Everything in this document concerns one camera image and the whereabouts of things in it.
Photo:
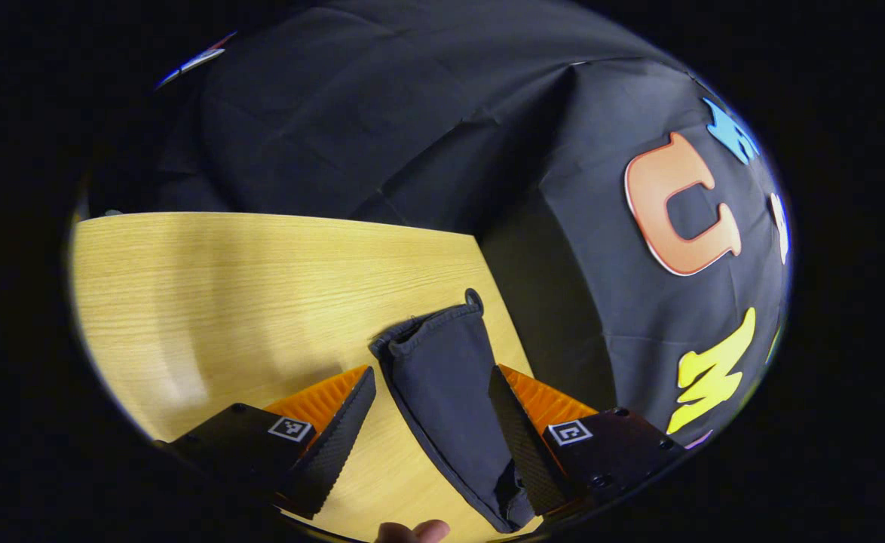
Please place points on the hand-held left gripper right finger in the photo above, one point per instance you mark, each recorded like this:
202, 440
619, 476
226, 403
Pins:
522, 445

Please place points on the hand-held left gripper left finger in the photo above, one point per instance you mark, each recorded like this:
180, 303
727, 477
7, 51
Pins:
337, 452

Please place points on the dark jeans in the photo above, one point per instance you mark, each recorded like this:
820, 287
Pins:
442, 377

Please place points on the black backdrop cloth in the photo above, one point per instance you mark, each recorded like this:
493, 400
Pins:
412, 113

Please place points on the white printed sign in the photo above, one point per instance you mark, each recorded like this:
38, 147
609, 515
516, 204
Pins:
194, 62

